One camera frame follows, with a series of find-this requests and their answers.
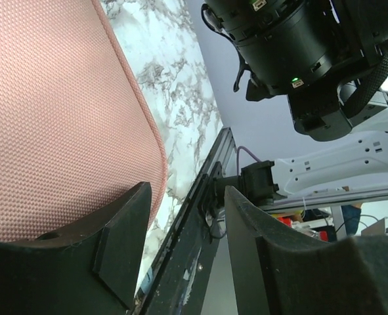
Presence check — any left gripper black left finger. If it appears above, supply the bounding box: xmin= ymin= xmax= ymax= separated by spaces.
xmin=0 ymin=182 xmax=152 ymax=314

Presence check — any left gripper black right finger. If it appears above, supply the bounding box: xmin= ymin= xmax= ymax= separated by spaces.
xmin=225 ymin=186 xmax=388 ymax=314

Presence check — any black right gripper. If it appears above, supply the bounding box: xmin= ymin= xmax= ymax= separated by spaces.
xmin=201 ymin=1 xmax=388 ymax=142

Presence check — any pink medicine kit case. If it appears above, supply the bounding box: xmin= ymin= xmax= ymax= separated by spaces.
xmin=0 ymin=1 xmax=167 ymax=242

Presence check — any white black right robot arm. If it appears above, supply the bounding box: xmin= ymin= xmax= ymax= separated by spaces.
xmin=201 ymin=1 xmax=388 ymax=206

